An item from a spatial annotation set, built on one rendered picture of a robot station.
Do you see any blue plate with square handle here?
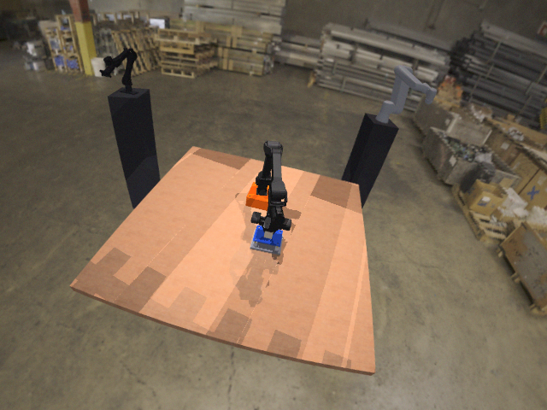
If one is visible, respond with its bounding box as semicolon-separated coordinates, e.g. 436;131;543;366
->
253;225;283;247

